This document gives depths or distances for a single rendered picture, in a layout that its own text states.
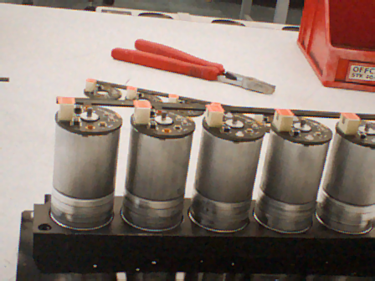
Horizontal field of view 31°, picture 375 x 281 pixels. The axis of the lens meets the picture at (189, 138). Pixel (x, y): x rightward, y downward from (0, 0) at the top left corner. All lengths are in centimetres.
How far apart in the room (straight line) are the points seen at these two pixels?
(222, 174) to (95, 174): 5
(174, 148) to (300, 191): 6
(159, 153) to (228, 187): 3
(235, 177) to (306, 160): 3
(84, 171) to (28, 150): 12
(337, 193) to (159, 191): 8
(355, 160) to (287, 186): 3
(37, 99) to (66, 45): 12
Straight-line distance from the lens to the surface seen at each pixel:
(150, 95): 45
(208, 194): 27
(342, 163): 28
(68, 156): 25
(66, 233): 26
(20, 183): 34
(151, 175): 25
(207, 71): 50
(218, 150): 26
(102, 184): 26
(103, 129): 25
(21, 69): 49
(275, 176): 27
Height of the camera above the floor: 91
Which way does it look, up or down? 24 degrees down
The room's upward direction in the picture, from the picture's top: 8 degrees clockwise
